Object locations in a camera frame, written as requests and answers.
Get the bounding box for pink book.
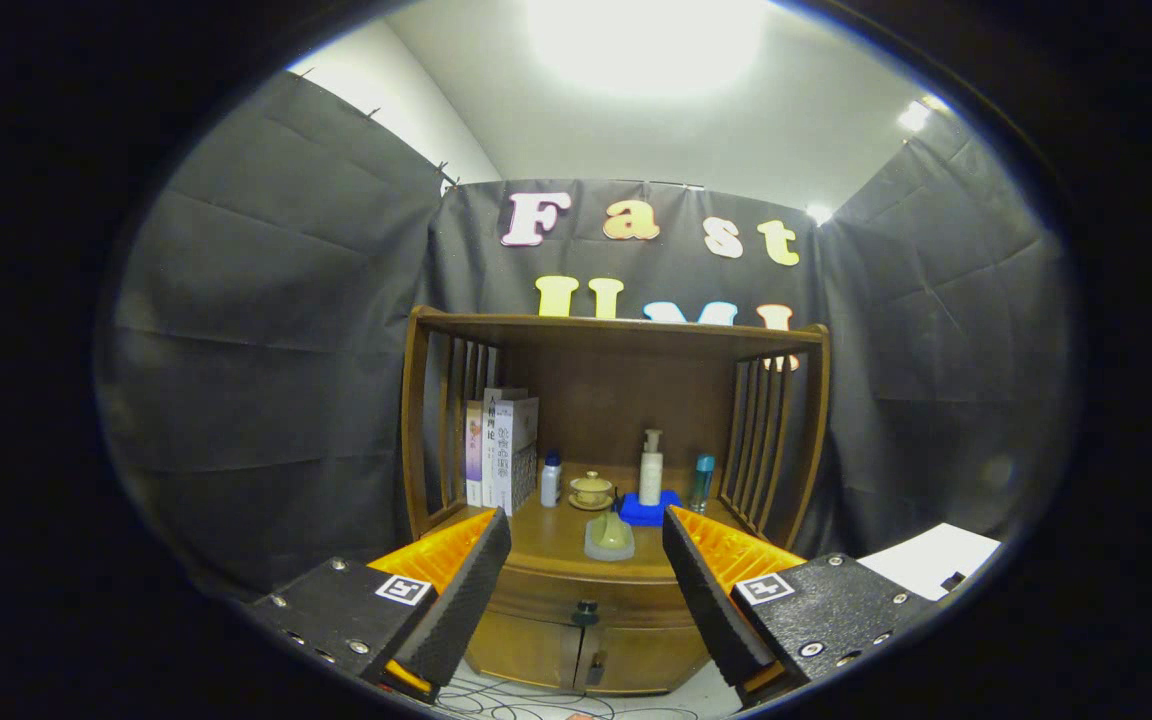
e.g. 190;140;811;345
465;400;486;508

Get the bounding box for wooden cabinet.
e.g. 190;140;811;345
401;305;832;698

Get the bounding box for blue folded cloth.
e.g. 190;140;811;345
618;488;683;528

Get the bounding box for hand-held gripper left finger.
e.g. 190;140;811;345
241;507;514;704

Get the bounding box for wooden countertop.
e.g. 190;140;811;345
428;487;737;583

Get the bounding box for large ceiling light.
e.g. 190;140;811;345
526;0;767;101

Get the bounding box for black floor cables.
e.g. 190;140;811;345
431;675;707;720

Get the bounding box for wooden drawer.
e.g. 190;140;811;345
484;575;702;631

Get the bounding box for white drawer unit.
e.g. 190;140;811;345
856;523;1003;601

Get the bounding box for patterned white book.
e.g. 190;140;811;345
489;397;540;516

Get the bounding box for wooden cabinet door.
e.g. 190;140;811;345
576;625;712;696
464;610;585;691

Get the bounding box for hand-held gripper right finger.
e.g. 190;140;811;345
661;505;962;706

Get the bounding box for green soap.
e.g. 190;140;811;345
584;510;636;562

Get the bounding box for yellow lidded teacup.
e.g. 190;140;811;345
568;470;617;512

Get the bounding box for white pump bottle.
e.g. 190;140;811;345
638;429;665;507

